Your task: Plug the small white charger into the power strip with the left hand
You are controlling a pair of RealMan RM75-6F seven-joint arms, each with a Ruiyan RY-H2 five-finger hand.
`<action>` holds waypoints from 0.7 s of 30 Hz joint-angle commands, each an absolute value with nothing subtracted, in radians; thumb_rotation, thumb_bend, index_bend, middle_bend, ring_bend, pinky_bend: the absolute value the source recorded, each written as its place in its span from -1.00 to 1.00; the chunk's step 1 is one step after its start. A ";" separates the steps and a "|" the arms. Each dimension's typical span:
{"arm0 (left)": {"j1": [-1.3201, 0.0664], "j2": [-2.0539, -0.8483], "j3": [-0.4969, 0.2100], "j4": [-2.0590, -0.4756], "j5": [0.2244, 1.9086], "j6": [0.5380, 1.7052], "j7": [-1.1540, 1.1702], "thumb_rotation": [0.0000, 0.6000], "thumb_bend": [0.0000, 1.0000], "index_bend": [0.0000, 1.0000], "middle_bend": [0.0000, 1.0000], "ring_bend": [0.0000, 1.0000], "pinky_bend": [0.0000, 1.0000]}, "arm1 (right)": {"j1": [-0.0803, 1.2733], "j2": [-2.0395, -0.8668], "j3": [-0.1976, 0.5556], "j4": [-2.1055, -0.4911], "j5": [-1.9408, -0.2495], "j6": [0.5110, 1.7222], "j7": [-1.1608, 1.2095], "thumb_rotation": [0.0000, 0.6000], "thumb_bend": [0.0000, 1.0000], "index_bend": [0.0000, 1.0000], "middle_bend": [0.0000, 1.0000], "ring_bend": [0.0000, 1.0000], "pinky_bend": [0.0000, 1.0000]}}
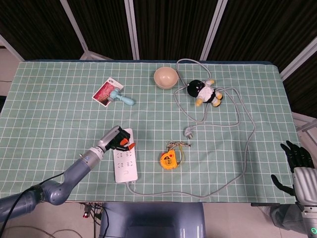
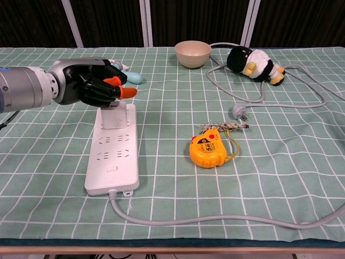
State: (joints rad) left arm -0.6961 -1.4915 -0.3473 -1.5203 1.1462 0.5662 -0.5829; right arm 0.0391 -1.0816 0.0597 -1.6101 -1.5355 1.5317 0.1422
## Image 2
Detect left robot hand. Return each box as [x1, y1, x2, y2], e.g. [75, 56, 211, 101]
[47, 58, 137, 109]

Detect white USB charger block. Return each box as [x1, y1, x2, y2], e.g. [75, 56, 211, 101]
[101, 101, 128, 130]

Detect white eight-outlet power strip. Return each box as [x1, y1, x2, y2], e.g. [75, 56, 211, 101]
[84, 104, 140, 197]

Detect light blue massage roller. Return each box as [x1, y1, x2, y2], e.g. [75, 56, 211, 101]
[110, 60, 144, 85]

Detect green checked tablecloth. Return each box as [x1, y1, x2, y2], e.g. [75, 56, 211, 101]
[0, 46, 345, 248]

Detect beige bowl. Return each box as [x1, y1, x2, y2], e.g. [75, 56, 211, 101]
[174, 40, 212, 69]

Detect yellow tape measure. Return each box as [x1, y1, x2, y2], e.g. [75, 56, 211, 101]
[189, 128, 240, 169]

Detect black white penguin plush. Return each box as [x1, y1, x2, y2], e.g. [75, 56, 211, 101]
[226, 45, 287, 86]

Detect white frame post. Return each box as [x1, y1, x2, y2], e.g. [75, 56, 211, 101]
[139, 0, 154, 47]
[61, 0, 84, 48]
[240, 0, 261, 47]

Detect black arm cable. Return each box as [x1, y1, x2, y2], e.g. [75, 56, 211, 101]
[0, 110, 19, 131]

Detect frayed twisted string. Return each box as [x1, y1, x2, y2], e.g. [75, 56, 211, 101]
[196, 121, 250, 133]

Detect grey power cable with plug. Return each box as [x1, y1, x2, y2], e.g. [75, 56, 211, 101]
[108, 42, 345, 230]

